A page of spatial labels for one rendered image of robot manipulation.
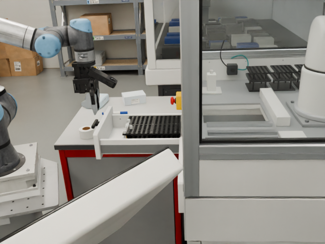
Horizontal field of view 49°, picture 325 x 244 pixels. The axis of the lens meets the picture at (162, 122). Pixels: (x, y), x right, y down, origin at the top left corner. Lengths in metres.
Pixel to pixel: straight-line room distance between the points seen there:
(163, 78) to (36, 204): 1.20
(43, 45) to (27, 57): 4.64
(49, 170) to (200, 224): 0.73
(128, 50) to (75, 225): 5.33
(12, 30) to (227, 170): 0.79
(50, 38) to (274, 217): 0.85
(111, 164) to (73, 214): 1.19
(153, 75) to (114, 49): 3.63
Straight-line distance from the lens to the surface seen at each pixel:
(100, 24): 5.33
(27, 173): 1.36
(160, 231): 1.89
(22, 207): 1.32
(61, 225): 0.50
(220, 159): 0.87
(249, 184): 0.92
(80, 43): 1.34
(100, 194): 0.53
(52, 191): 1.36
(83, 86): 1.39
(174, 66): 2.18
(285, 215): 0.99
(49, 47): 1.21
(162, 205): 1.79
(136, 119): 1.49
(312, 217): 1.01
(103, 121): 1.43
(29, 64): 5.86
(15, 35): 1.24
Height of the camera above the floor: 1.49
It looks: 24 degrees down
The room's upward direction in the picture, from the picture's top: 3 degrees counter-clockwise
